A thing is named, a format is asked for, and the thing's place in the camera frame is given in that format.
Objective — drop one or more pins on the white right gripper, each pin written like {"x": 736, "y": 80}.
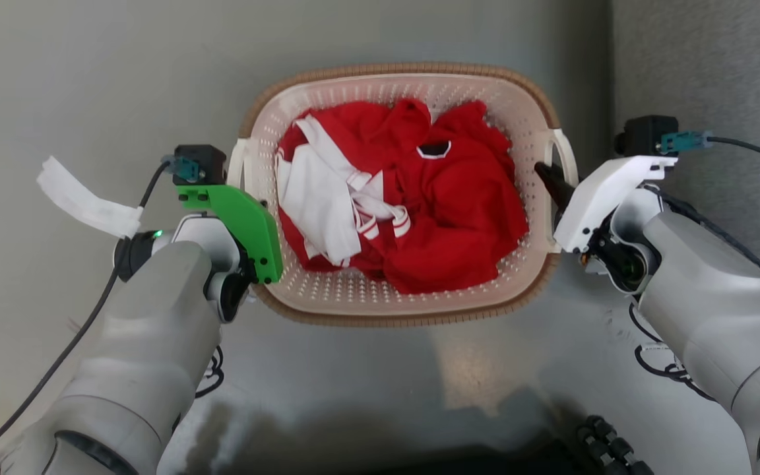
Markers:
{"x": 607, "y": 188}

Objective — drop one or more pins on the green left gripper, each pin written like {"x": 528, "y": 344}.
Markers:
{"x": 248, "y": 224}

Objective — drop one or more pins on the cream perforated laundry basket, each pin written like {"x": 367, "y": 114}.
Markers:
{"x": 393, "y": 300}

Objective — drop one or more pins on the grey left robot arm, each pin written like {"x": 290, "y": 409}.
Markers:
{"x": 142, "y": 343}

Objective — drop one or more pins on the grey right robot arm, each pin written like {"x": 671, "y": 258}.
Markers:
{"x": 716, "y": 310}

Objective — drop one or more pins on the red and white jersey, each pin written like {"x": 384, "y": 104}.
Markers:
{"x": 459, "y": 211}

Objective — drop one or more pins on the grey fabric sofa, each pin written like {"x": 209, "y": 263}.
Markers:
{"x": 710, "y": 79}

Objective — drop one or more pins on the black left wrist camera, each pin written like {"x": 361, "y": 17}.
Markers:
{"x": 205, "y": 158}

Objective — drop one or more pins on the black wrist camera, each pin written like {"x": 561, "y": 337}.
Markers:
{"x": 205, "y": 158}
{"x": 640, "y": 135}

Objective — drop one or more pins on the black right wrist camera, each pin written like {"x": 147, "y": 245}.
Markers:
{"x": 640, "y": 135}

